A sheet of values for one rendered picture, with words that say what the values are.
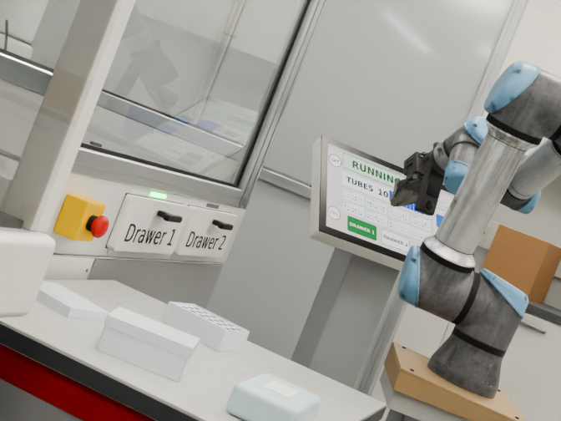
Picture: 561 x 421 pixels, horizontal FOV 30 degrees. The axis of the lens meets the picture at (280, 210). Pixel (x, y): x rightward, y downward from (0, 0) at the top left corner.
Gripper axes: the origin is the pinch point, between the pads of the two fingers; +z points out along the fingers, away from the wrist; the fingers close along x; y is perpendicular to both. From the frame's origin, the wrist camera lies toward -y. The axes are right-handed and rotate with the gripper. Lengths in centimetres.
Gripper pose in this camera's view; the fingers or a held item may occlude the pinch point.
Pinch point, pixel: (395, 205)
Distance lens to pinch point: 268.4
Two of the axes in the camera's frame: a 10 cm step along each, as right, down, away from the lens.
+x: -8.6, -3.2, -4.1
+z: -5.1, 4.5, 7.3
